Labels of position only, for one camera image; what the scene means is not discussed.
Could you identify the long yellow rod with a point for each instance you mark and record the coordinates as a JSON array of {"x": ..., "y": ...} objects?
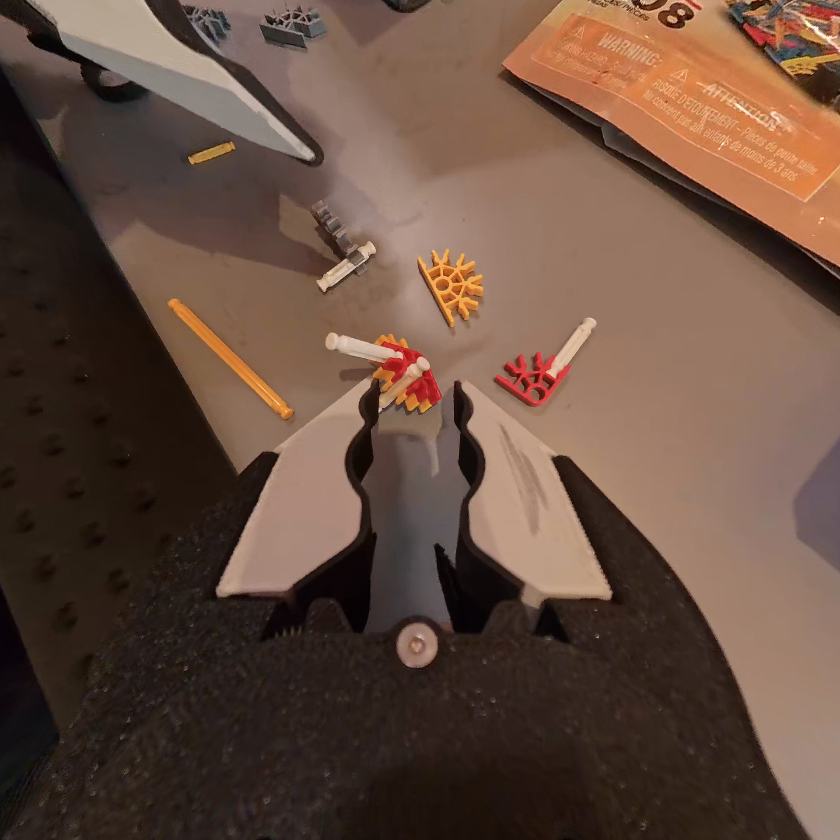
[{"x": 229, "y": 358}]

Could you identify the small yellow piece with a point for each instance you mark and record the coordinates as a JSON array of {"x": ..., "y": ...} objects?
[{"x": 211, "y": 152}]

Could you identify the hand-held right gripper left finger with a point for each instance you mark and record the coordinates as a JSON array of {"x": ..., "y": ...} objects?
[{"x": 295, "y": 518}]

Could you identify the yellow fan connector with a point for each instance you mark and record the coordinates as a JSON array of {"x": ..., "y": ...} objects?
[
  {"x": 413, "y": 401},
  {"x": 453, "y": 285}
]

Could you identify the black perforated panel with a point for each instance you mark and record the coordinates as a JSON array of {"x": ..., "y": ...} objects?
[{"x": 65, "y": 394}]

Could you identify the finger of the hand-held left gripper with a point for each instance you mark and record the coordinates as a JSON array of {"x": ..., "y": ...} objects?
[{"x": 164, "y": 65}]

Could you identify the orange toy set bag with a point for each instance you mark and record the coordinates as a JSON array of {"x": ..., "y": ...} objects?
[{"x": 689, "y": 98}]

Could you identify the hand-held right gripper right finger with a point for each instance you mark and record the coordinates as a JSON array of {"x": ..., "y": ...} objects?
[{"x": 531, "y": 525}]

